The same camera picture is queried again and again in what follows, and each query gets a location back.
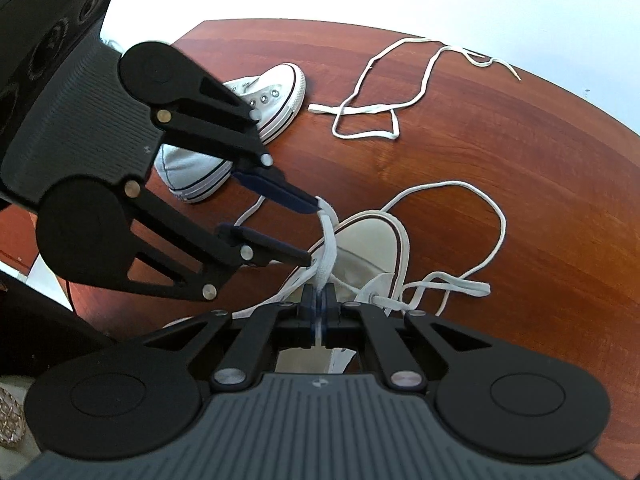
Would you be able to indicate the white threaded shoelace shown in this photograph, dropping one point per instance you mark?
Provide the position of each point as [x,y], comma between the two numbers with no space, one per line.
[327,260]

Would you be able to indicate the cream high-top canvas shoe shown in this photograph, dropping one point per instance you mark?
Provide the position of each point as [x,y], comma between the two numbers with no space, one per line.
[365,245]

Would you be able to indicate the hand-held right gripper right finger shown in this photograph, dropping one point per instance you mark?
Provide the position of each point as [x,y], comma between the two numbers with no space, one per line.
[331,310]

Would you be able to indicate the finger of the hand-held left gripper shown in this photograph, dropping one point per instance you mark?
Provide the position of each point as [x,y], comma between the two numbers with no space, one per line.
[285,192]
[280,252]

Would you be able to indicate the brown wooden cabinet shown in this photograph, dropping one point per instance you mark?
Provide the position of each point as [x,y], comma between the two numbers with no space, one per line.
[17,235]

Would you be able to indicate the round woven button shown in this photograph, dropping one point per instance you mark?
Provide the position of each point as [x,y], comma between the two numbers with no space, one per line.
[10,415]

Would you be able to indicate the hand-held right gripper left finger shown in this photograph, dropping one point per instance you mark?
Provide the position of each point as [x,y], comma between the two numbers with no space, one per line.
[309,310]

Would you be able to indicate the white unlaced high-top shoe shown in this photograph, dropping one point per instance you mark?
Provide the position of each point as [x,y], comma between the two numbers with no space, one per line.
[190,165]

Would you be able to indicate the loose white shoelace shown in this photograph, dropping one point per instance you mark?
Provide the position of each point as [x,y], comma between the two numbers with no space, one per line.
[360,108]

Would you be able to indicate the black chair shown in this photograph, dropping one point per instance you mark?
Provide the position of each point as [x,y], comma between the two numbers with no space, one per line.
[40,330]

